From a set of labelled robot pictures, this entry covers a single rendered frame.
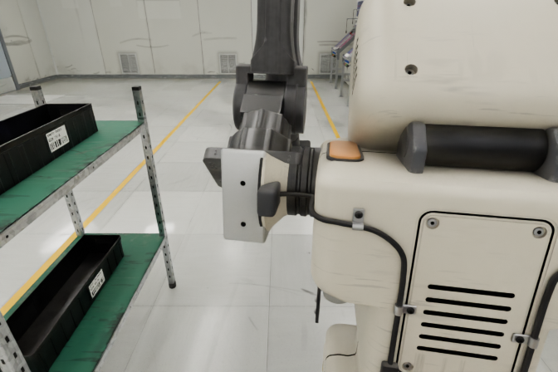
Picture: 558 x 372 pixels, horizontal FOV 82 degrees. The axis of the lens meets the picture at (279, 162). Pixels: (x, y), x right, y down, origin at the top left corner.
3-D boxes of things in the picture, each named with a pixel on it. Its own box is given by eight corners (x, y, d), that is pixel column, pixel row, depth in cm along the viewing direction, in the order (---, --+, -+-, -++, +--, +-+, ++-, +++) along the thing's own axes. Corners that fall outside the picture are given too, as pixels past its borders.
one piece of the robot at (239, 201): (264, 246, 37) (265, 152, 34) (222, 241, 38) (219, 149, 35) (277, 209, 47) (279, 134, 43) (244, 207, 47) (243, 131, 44)
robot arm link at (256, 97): (237, 121, 42) (278, 124, 41) (250, 64, 46) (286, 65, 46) (248, 156, 50) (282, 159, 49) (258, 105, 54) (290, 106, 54)
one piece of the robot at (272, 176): (283, 163, 31) (253, 160, 31) (281, 261, 34) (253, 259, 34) (296, 136, 43) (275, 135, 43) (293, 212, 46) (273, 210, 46)
